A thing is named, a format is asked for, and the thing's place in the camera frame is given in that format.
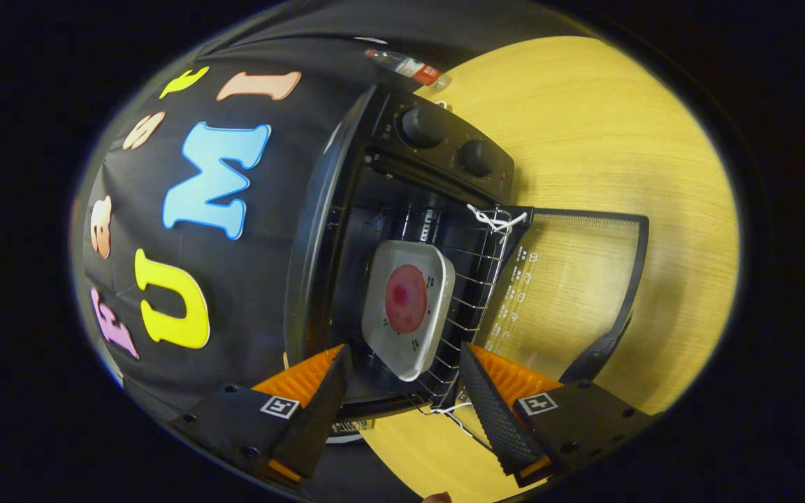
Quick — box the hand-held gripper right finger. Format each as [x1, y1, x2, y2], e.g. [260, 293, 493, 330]
[458, 342, 655, 490]

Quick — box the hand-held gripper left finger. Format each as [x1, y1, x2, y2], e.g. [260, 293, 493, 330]
[175, 344, 354, 488]

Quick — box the pink round food slice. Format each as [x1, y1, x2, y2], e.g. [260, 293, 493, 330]
[384, 264, 428, 335]

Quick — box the white square plate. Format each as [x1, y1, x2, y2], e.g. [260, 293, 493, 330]
[361, 240, 456, 382]

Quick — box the black toaster oven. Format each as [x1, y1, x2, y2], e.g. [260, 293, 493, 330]
[284, 84, 650, 448]

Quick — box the black backdrop cloth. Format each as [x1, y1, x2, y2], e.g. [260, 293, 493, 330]
[71, 0, 585, 500]

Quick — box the clear water bottle red label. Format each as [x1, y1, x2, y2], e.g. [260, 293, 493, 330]
[364, 48, 452, 92]

